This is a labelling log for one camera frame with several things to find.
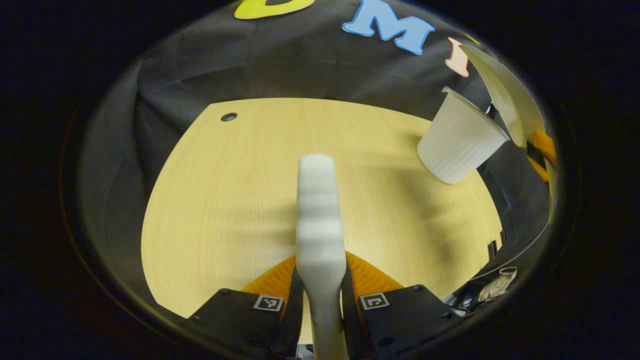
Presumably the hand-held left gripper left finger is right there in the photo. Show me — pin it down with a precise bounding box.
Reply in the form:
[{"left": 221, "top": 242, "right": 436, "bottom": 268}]
[{"left": 185, "top": 255, "right": 305, "bottom": 360}]

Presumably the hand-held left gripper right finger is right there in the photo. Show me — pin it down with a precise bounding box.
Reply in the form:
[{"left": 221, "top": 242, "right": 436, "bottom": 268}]
[{"left": 342, "top": 251, "right": 453, "bottom": 360}]

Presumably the small grey dustpan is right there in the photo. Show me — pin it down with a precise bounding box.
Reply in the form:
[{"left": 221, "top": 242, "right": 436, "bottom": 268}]
[{"left": 459, "top": 44, "right": 547, "bottom": 149}]

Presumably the white ribbed garbage bin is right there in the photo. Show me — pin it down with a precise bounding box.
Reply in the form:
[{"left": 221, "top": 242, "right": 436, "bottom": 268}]
[{"left": 417, "top": 86, "right": 511, "bottom": 185}]

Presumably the small grey broom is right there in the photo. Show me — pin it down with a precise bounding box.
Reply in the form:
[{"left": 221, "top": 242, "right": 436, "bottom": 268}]
[{"left": 296, "top": 153, "right": 349, "bottom": 360}]

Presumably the wooden desktop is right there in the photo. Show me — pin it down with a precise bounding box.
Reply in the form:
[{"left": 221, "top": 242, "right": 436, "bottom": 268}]
[{"left": 141, "top": 97, "right": 503, "bottom": 346}]

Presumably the clear plastic wrap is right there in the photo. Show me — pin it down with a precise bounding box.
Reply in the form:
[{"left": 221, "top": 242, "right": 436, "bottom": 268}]
[{"left": 476, "top": 265, "right": 519, "bottom": 303}]

